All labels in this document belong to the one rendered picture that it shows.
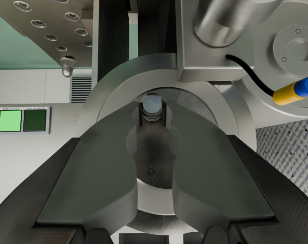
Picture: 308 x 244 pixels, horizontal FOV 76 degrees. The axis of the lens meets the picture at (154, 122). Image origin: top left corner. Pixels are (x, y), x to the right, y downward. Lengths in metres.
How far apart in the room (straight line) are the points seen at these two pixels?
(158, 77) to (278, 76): 0.11
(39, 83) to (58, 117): 2.87
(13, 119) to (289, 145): 0.57
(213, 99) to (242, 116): 0.03
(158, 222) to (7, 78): 3.59
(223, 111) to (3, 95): 3.56
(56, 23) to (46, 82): 2.94
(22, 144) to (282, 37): 0.55
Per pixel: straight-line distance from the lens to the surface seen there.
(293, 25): 0.23
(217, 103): 0.17
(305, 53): 0.23
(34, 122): 0.56
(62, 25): 0.44
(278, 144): 0.35
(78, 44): 0.49
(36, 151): 0.56
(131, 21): 0.63
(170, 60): 0.18
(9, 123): 0.60
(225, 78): 0.16
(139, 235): 0.61
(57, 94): 3.24
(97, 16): 0.21
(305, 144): 0.31
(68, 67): 0.55
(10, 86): 3.62
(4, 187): 0.61
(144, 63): 0.17
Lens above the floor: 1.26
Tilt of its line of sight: 8 degrees down
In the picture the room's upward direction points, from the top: 179 degrees clockwise
